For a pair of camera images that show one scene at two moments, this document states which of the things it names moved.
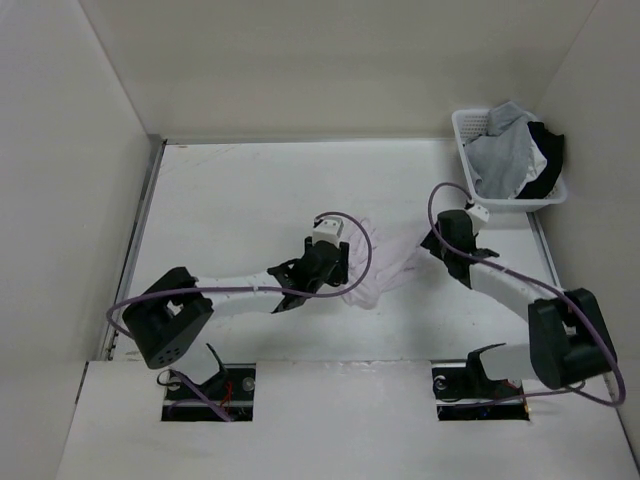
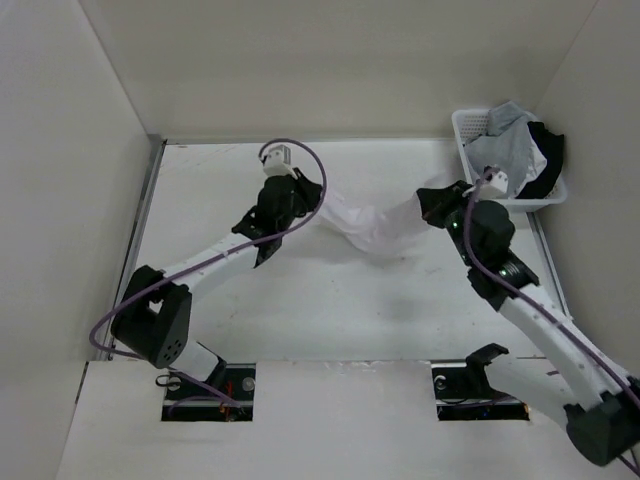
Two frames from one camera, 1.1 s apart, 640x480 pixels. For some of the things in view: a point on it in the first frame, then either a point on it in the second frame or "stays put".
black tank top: x=551 y=146 stays put
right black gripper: x=431 y=242 to x=435 y=202
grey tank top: x=501 y=159 stays put
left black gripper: x=338 y=275 to x=311 y=192
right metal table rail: x=545 y=248 stays put
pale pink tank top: x=377 y=254 to x=380 y=228
